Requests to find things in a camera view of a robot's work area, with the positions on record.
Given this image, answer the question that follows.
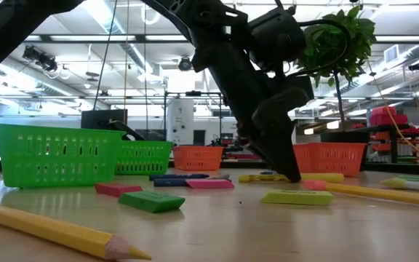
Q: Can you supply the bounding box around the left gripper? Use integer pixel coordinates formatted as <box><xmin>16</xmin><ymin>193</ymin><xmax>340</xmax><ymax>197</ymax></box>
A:
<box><xmin>193</xmin><ymin>36</ymin><xmax>316</xmax><ymax>183</ymax></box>

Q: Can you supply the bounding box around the yellow marker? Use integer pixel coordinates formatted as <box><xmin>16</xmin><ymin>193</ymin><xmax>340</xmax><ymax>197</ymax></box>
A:
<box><xmin>238</xmin><ymin>172</ymin><xmax>346</xmax><ymax>184</ymax></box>

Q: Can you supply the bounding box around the orange plastic slotted bin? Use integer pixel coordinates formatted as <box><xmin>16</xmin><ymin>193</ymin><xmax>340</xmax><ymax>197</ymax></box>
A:
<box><xmin>292</xmin><ymin>142</ymin><xmax>367</xmax><ymax>178</ymax></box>
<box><xmin>172</xmin><ymin>145</ymin><xmax>226</xmax><ymax>172</ymax></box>

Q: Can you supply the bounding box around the yellow-green eraser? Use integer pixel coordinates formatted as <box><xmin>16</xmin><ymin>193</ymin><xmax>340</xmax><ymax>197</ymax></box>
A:
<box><xmin>260</xmin><ymin>188</ymin><xmax>336</xmax><ymax>207</ymax></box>

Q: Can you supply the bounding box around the pink eraser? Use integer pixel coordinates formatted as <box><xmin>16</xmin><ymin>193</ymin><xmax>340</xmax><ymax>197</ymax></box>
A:
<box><xmin>185</xmin><ymin>178</ymin><xmax>236</xmax><ymax>189</ymax></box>

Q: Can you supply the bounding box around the yellow pencil with eraser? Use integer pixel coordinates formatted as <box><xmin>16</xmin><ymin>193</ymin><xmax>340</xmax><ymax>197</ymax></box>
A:
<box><xmin>0</xmin><ymin>199</ymin><xmax>153</xmax><ymax>261</ymax></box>
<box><xmin>301</xmin><ymin>178</ymin><xmax>419</xmax><ymax>209</ymax></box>

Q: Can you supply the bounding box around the green plastic slotted bin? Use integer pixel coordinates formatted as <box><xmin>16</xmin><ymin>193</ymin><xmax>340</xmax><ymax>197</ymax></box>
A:
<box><xmin>0</xmin><ymin>122</ymin><xmax>127</xmax><ymax>190</ymax></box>
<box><xmin>116</xmin><ymin>140</ymin><xmax>175</xmax><ymax>176</ymax></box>

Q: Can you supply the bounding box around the pale green pencil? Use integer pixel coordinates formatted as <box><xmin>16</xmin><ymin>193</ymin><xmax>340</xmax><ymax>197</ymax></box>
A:
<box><xmin>379</xmin><ymin>177</ymin><xmax>419</xmax><ymax>193</ymax></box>

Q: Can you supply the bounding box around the green eraser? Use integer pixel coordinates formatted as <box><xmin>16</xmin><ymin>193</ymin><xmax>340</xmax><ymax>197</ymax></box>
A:
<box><xmin>117</xmin><ymin>191</ymin><xmax>187</xmax><ymax>214</ymax></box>

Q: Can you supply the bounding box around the red eraser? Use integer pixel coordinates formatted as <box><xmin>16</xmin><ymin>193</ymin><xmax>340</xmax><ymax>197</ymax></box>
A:
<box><xmin>94</xmin><ymin>181</ymin><xmax>144</xmax><ymax>199</ymax></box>

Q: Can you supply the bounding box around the black shelf with red bins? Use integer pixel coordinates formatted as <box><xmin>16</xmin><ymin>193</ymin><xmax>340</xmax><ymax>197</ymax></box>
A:
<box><xmin>354</xmin><ymin>105</ymin><xmax>419</xmax><ymax>164</ymax></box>

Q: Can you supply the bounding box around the workbench with red boxes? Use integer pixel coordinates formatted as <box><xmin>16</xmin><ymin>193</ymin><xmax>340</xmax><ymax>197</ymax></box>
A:
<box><xmin>215</xmin><ymin>134</ymin><xmax>249</xmax><ymax>161</ymax></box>

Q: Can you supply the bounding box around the white cabinet machine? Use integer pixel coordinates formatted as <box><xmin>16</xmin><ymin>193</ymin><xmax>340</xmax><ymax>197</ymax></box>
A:
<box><xmin>166</xmin><ymin>98</ymin><xmax>195</xmax><ymax>146</ymax></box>

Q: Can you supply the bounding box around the potted plant black pot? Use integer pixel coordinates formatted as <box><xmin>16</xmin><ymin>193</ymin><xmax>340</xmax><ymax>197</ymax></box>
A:
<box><xmin>296</xmin><ymin>5</ymin><xmax>377</xmax><ymax>172</ymax></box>

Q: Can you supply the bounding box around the white ceiling vent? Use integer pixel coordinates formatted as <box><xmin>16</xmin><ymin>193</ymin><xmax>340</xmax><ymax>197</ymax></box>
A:
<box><xmin>383</xmin><ymin>44</ymin><xmax>400</xmax><ymax>64</ymax></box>

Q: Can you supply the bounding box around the black tape dispenser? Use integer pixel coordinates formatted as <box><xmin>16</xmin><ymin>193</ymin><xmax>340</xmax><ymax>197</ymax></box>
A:
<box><xmin>106</xmin><ymin>119</ymin><xmax>146</xmax><ymax>142</ymax></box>

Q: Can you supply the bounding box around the black monitor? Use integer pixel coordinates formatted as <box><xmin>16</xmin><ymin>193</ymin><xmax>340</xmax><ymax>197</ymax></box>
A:
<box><xmin>80</xmin><ymin>108</ymin><xmax>129</xmax><ymax>131</ymax></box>

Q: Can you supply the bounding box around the black rack frame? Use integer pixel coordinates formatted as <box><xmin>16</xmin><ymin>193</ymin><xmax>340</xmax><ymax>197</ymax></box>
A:
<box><xmin>163</xmin><ymin>90</ymin><xmax>223</xmax><ymax>146</ymax></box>

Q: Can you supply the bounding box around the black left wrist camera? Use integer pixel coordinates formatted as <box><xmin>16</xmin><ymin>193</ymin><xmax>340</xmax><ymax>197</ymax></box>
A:
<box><xmin>248</xmin><ymin>6</ymin><xmax>308</xmax><ymax>72</ymax></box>

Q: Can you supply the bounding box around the round black ceiling camera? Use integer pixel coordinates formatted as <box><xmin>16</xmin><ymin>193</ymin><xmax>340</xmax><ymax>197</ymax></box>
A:
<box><xmin>177</xmin><ymin>56</ymin><xmax>193</xmax><ymax>73</ymax></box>

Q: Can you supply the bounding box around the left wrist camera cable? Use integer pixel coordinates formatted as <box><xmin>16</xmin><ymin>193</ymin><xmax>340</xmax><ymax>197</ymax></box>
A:
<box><xmin>289</xmin><ymin>17</ymin><xmax>352</xmax><ymax>78</ymax></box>

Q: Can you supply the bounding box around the yellow hanging cable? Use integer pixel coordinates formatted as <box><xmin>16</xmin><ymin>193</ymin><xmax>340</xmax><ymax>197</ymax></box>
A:
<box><xmin>367</xmin><ymin>60</ymin><xmax>419</xmax><ymax>164</ymax></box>

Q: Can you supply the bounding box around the white cable ring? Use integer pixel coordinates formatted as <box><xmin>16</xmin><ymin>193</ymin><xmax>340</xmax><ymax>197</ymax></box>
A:
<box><xmin>140</xmin><ymin>2</ymin><xmax>159</xmax><ymax>26</ymax></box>

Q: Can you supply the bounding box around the hanging black cable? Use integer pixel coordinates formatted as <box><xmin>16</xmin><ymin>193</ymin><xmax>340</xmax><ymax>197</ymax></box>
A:
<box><xmin>92</xmin><ymin>5</ymin><xmax>118</xmax><ymax>111</ymax></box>

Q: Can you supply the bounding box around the black ceiling camera cluster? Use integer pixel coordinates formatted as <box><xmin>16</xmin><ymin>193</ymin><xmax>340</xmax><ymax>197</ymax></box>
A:
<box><xmin>22</xmin><ymin>45</ymin><xmax>58</xmax><ymax>73</ymax></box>

